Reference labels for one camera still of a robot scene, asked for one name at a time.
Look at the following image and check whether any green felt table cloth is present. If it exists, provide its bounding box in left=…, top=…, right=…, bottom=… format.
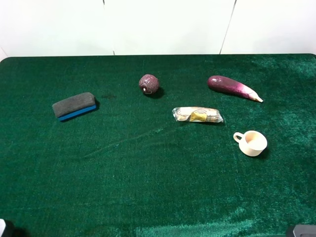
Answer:
left=0, top=54, right=316, bottom=237

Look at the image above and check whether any wrapped snack packet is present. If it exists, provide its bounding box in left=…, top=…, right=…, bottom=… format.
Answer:
left=172, top=107, right=223, bottom=123

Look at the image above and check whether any grey and blue board eraser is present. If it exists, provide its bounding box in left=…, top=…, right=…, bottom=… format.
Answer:
left=52, top=92, right=97, bottom=121

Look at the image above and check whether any dark red round fruit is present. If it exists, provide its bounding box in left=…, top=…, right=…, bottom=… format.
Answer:
left=139, top=74, right=159, bottom=94

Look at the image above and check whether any purple eggplant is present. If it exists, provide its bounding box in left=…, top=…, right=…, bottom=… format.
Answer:
left=207, top=75, right=263, bottom=103

